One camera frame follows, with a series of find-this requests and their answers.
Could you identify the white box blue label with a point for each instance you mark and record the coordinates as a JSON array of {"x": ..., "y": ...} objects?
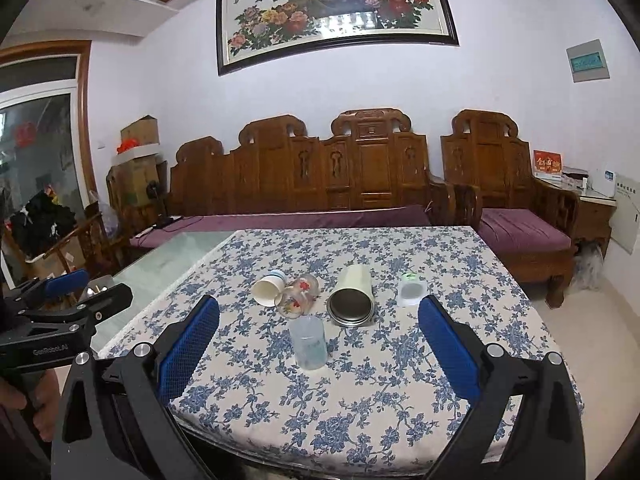
[{"x": 606, "y": 182}]

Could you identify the clear plastic bag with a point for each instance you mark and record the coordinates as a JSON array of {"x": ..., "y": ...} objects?
[{"x": 589, "y": 265}]

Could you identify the blue floral tablecloth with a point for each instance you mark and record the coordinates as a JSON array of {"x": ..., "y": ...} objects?
[{"x": 400, "y": 250}]

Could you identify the person's left hand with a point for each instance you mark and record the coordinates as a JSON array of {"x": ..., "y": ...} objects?
[{"x": 12, "y": 400}]

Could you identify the white paper cup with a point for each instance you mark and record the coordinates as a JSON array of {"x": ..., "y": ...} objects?
[{"x": 267, "y": 287}]

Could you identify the red gift box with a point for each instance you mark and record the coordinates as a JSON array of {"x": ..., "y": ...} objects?
[{"x": 548, "y": 165}]

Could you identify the large cardboard box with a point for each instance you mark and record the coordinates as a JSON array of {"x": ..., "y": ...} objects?
[{"x": 131, "y": 182}]

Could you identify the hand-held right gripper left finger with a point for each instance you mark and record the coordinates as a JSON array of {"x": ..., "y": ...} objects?
[{"x": 192, "y": 350}]

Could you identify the open cardboard box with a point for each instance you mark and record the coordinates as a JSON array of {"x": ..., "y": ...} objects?
[{"x": 141, "y": 131}]

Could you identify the framed peacock flower painting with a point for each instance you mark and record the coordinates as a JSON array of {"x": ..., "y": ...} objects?
[{"x": 330, "y": 5}]

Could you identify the cream metal tumbler cup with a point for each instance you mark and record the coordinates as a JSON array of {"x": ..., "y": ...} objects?
[{"x": 351, "y": 299}]

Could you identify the wooden side table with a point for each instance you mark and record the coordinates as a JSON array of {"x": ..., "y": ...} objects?
[{"x": 595, "y": 220}]

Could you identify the carved wooden armchair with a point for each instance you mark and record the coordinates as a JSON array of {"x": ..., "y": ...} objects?
[{"x": 492, "y": 165}]

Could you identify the white wall cabinet door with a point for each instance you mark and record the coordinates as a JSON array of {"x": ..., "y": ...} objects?
[{"x": 627, "y": 215}]

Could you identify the black desk fan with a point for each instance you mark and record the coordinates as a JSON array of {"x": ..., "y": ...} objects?
[{"x": 154, "y": 192}]

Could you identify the floral glass cup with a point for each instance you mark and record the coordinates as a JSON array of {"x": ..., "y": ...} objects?
[{"x": 298, "y": 296}]

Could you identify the long purple sofa cushion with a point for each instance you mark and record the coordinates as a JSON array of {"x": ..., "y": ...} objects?
[{"x": 300, "y": 220}]

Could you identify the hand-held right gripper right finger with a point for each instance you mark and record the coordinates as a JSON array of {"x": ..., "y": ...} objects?
[{"x": 447, "y": 350}]

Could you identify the grey wall electrical panel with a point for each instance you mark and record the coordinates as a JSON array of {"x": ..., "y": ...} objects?
[{"x": 588, "y": 60}]

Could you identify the dark cloth pile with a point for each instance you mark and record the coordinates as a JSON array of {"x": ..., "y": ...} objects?
[{"x": 45, "y": 220}]

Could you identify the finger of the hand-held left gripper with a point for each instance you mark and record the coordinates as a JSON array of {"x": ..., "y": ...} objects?
[
  {"x": 107, "y": 300},
  {"x": 65, "y": 282}
]

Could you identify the wooden chair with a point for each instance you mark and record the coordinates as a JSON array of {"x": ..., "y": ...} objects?
[{"x": 87, "y": 240}]

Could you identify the carved wooden sofa bench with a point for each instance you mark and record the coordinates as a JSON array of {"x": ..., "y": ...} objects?
[{"x": 310, "y": 170}]

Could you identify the small clear plastic cup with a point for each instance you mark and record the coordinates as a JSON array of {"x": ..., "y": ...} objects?
[{"x": 412, "y": 291}]

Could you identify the wooden framed glass door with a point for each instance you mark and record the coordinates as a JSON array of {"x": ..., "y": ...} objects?
[{"x": 82, "y": 110}]

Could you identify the square purple seat cushion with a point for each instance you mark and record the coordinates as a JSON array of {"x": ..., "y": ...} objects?
[{"x": 520, "y": 230}]

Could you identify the translucent plastic cup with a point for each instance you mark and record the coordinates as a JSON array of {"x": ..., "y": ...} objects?
[{"x": 307, "y": 342}]

